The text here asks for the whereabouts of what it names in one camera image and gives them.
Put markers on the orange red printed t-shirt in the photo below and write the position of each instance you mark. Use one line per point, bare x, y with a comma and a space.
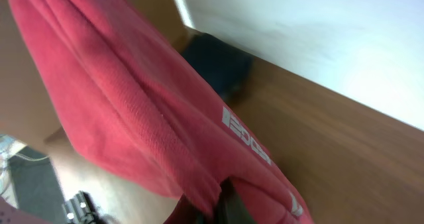
132, 105

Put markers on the folded navy blue garment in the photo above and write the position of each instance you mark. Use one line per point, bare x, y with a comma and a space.
222, 66

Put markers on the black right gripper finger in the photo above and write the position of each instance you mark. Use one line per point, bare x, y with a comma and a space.
230, 208

